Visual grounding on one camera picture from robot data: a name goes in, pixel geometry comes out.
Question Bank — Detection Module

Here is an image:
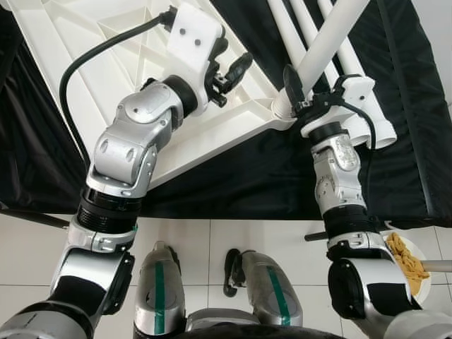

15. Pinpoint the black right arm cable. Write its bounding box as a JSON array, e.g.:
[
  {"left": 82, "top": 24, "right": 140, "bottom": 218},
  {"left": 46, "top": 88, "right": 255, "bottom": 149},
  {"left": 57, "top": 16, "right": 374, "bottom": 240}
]
[{"left": 335, "top": 99, "right": 396, "bottom": 244}]

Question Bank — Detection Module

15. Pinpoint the white round plate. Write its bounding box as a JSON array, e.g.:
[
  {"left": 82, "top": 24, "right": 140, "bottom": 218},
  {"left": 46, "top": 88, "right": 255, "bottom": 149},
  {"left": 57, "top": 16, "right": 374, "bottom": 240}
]
[{"left": 385, "top": 232, "right": 432, "bottom": 306}]

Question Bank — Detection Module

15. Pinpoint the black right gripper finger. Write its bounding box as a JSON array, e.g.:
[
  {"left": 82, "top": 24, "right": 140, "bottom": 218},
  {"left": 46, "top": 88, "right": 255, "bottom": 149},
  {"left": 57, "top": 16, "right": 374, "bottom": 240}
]
[{"left": 282, "top": 65, "right": 306, "bottom": 105}]

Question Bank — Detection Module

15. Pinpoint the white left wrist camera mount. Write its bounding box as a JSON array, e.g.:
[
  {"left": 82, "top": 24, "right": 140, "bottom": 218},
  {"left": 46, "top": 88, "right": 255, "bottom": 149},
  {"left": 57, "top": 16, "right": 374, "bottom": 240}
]
[{"left": 166, "top": 4, "right": 225, "bottom": 114}]

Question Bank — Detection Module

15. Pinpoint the crumpled yellow cloth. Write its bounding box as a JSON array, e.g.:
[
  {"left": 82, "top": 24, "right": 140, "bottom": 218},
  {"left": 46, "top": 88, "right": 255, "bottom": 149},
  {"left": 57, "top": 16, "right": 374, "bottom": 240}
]
[{"left": 386, "top": 233, "right": 430, "bottom": 297}]

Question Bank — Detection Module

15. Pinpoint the white plastic table top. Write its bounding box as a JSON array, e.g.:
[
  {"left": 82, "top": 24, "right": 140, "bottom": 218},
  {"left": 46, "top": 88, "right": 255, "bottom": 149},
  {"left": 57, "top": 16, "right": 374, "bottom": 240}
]
[{"left": 0, "top": 0, "right": 297, "bottom": 191}]

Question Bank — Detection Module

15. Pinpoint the black metal table frame leg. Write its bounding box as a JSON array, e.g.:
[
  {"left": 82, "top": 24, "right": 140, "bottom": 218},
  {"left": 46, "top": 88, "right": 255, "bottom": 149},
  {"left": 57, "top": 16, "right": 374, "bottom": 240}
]
[
  {"left": 305, "top": 212, "right": 452, "bottom": 242},
  {"left": 0, "top": 208, "right": 70, "bottom": 229}
]

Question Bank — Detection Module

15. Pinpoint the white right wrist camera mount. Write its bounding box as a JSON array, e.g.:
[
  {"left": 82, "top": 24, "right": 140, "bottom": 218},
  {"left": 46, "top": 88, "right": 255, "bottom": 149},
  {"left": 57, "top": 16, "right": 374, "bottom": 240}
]
[{"left": 300, "top": 74, "right": 376, "bottom": 140}]

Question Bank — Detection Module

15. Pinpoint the black robot waist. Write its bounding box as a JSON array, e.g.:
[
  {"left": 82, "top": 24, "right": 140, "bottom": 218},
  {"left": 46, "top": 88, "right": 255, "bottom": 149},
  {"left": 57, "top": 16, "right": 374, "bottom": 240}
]
[{"left": 169, "top": 309, "right": 340, "bottom": 339}]

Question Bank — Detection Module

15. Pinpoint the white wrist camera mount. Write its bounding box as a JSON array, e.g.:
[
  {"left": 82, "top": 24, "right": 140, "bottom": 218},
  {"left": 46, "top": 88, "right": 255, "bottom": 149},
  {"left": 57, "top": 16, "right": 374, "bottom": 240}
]
[
  {"left": 166, "top": 4, "right": 225, "bottom": 114},
  {"left": 300, "top": 74, "right": 376, "bottom": 140}
]

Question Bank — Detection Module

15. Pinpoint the grey metal pole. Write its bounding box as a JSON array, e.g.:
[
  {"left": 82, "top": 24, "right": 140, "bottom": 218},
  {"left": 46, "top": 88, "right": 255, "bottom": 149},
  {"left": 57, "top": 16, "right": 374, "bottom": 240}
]
[{"left": 422, "top": 261, "right": 452, "bottom": 273}]

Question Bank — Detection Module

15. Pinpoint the black table cloth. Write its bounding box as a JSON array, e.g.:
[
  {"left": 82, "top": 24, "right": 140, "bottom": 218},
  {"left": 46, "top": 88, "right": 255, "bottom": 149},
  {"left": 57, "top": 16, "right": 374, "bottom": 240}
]
[{"left": 0, "top": 0, "right": 452, "bottom": 230}]

